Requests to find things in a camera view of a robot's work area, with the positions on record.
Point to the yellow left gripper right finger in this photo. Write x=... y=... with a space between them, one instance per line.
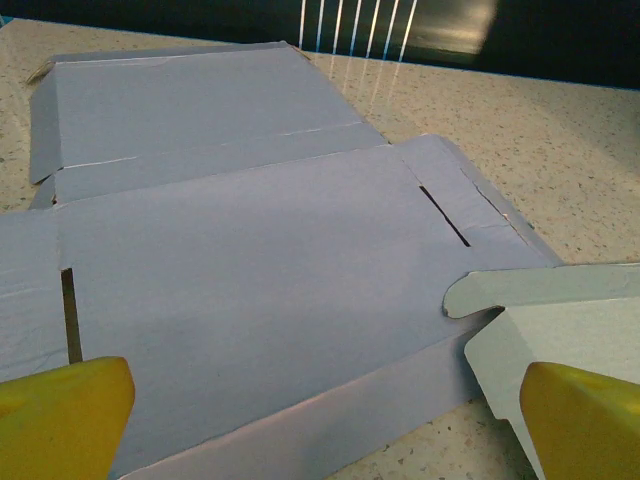
x=585 y=430

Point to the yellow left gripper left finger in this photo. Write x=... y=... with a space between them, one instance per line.
x=55 y=425

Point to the lilac paper box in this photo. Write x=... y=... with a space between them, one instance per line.
x=250 y=250

